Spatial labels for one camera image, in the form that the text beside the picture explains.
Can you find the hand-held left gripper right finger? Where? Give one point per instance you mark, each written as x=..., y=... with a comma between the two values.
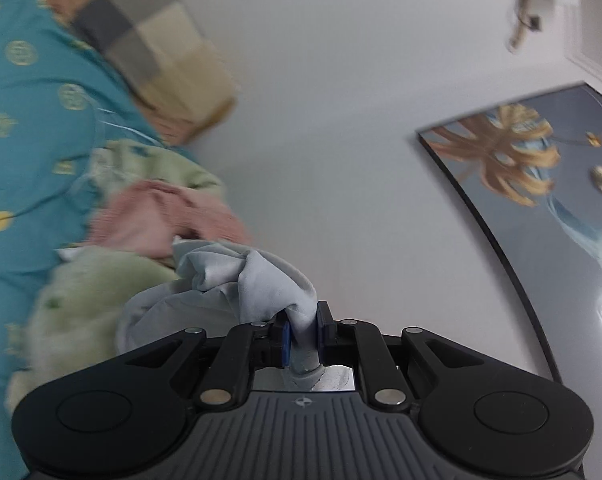
x=322, y=335

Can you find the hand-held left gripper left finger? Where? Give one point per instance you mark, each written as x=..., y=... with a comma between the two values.
x=286, y=340

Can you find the white shirt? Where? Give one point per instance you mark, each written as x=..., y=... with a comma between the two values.
x=261, y=280

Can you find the pink fleece blanket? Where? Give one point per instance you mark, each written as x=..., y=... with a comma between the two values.
x=146, y=215

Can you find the green fleece blanket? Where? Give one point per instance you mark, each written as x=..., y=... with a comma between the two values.
x=81, y=285

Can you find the brown pillow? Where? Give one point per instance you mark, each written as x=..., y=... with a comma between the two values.
x=216, y=115

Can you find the plaid pillow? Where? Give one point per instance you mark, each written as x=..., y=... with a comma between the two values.
x=131, y=35

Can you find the teal patterned bed sheet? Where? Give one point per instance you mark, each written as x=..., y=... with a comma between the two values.
x=21, y=110

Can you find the black framed wall picture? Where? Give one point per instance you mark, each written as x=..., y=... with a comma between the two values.
x=531, y=200

